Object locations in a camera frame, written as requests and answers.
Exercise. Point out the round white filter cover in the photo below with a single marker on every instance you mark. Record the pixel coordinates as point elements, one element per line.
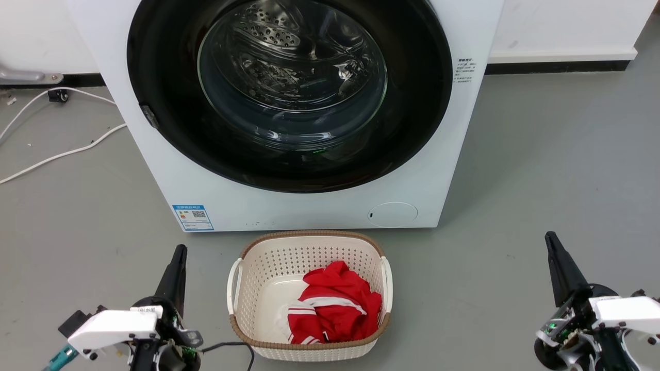
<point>393,214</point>

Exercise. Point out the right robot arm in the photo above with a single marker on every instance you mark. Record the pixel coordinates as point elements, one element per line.
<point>616,353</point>

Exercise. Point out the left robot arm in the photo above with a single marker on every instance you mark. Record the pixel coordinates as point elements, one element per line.
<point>142,358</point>

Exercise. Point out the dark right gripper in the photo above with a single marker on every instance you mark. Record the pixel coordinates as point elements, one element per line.
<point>567,330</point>

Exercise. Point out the red garment with white stripes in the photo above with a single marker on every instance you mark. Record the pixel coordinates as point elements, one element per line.
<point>335,309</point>

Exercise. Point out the grey metal floor bracket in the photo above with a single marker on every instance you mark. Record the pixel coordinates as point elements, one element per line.
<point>26,76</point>

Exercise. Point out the blue energy label sticker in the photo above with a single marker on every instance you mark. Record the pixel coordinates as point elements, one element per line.
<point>193,217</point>

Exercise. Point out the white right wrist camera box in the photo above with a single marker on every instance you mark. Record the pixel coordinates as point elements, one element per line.
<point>629,312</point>

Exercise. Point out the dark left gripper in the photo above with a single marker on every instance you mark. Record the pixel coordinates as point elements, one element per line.
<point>178,335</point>

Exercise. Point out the black round glass washer door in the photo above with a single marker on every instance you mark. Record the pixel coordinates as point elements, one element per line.
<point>170,131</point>

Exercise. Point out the small black caster wheel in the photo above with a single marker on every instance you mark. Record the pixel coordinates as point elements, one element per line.
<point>58,95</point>

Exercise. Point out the cream perforated laundry basket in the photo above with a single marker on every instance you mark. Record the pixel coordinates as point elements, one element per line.
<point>268,268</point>

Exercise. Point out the small printed text sticker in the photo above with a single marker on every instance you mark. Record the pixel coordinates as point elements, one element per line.
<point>464,70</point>

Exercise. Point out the white front-load washing machine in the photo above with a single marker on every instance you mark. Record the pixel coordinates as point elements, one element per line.
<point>154,175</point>

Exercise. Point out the perforated steel washer drum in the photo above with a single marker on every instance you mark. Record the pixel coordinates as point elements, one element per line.
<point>278,46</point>

